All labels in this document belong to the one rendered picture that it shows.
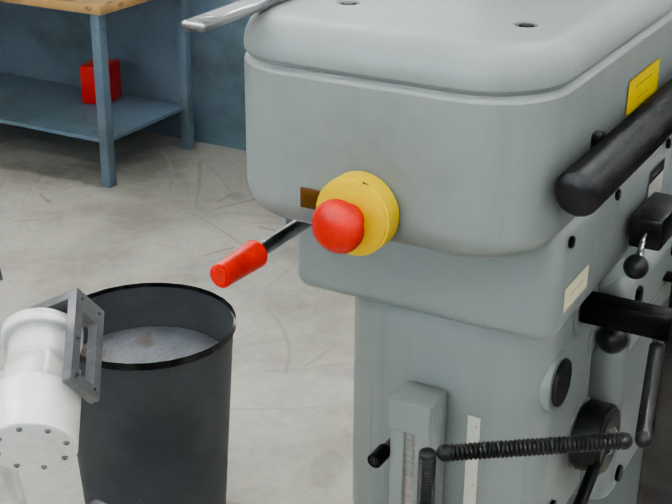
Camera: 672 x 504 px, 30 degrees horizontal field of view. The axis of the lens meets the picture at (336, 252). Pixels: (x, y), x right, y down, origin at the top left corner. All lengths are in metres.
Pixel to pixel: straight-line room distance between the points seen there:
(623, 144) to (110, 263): 4.39
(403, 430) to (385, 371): 0.06
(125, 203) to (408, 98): 5.02
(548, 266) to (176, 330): 2.60
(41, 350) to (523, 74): 0.41
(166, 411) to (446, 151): 2.37
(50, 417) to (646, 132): 0.49
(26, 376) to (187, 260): 4.29
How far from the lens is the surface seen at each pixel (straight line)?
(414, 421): 1.09
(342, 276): 1.07
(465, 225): 0.89
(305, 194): 0.94
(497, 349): 1.08
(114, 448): 3.28
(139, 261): 5.24
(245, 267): 0.97
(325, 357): 4.43
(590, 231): 1.05
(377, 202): 0.89
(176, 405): 3.19
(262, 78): 0.94
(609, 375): 1.27
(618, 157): 0.93
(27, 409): 0.93
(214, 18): 0.90
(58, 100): 6.69
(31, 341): 0.98
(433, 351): 1.10
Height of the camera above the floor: 2.10
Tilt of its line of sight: 23 degrees down
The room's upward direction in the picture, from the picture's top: straight up
